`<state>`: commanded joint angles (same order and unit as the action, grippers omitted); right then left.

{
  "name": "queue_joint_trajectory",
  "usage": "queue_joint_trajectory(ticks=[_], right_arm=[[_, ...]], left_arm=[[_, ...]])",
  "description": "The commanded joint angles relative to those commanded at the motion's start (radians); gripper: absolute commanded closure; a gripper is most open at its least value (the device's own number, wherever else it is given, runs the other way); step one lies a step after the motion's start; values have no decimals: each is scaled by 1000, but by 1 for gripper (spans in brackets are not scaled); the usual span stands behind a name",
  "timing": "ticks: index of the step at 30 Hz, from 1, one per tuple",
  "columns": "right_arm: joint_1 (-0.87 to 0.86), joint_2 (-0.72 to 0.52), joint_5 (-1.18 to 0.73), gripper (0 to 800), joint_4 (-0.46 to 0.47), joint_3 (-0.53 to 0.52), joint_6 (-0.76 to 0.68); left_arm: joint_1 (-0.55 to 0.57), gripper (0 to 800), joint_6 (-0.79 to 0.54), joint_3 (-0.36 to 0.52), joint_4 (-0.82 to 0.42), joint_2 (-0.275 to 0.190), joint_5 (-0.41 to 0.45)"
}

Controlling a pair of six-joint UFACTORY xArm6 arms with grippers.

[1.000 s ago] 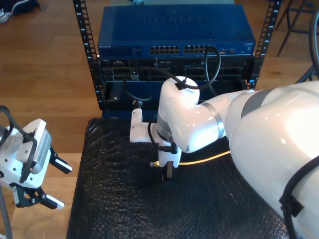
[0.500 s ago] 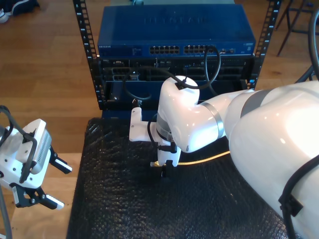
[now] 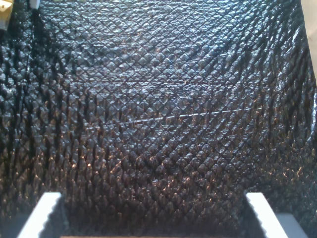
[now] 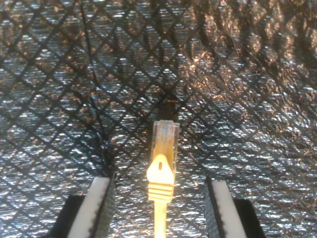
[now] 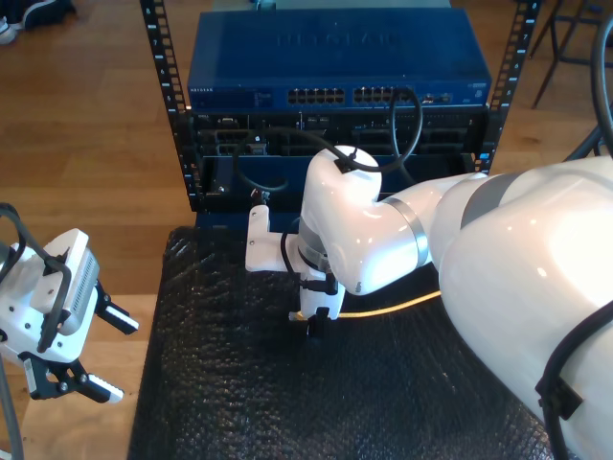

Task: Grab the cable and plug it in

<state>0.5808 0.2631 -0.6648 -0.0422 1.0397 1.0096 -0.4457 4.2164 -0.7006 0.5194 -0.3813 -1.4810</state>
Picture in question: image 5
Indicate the black bubble wrap mat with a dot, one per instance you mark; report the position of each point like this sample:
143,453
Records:
239,383

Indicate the black perforated rack post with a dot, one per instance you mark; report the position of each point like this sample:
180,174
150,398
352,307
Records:
517,38
163,48

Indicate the dark metal stool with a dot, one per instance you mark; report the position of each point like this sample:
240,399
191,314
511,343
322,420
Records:
582,148
574,60

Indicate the blue rack base plate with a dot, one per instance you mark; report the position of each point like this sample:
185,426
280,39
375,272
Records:
220,219

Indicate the dark blue sneaker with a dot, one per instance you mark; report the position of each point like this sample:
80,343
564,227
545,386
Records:
48,12

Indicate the blue Netgear network switch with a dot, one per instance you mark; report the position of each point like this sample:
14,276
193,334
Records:
287,52

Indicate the black rack server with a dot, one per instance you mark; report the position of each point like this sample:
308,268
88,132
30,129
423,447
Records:
445,129

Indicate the small grey object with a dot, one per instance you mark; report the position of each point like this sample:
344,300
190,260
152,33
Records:
265,4

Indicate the white sneaker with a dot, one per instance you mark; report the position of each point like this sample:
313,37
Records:
5,31

